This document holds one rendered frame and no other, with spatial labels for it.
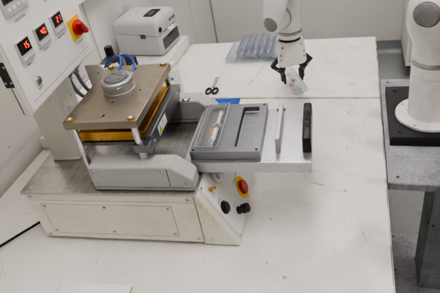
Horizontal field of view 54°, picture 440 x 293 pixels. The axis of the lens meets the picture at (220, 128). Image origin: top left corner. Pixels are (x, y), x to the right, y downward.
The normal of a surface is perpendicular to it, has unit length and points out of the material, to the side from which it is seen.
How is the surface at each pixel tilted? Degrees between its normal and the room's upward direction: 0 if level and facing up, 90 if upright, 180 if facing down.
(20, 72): 90
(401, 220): 0
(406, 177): 0
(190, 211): 90
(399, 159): 0
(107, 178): 90
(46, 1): 90
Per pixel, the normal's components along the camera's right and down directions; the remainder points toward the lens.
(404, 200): -0.16, -0.81
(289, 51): 0.15, 0.56
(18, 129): 0.96, 0.02
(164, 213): -0.18, 0.59
